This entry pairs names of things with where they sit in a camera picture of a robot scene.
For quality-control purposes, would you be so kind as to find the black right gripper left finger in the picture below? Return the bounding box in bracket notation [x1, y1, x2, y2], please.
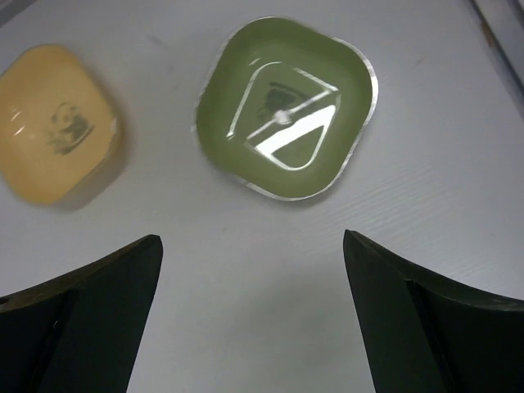
[1, 235, 163, 392]

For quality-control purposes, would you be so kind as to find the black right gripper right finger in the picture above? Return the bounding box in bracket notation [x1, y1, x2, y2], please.
[343, 230, 523, 392]

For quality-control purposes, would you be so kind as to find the yellow panda plate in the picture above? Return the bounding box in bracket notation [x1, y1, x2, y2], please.
[1, 44, 123, 205]

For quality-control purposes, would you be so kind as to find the green panda plate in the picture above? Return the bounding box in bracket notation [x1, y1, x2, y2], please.
[192, 16, 379, 201]

